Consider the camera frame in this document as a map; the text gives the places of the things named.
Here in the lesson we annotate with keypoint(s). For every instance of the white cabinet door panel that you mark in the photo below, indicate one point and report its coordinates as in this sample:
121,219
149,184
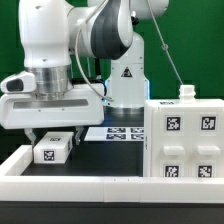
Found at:
170,142
208,143

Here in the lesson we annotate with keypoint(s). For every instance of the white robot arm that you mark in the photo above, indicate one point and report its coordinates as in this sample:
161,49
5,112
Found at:
51,33

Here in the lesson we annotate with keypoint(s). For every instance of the white cabinet body box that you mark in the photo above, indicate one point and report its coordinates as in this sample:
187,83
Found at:
186,99

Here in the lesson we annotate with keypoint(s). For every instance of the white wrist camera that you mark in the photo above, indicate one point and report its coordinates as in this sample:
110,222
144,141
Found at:
23,82

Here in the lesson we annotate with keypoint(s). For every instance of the white cabinet top block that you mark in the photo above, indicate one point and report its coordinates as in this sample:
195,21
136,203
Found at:
53,148

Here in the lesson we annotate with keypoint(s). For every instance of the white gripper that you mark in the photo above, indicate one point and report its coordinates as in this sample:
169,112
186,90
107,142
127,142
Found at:
79,107

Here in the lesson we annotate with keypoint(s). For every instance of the white table border fence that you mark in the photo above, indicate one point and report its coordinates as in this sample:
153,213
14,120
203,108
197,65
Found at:
15,186

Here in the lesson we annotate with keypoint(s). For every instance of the white marker sheet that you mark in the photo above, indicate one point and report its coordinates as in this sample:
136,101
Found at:
115,134

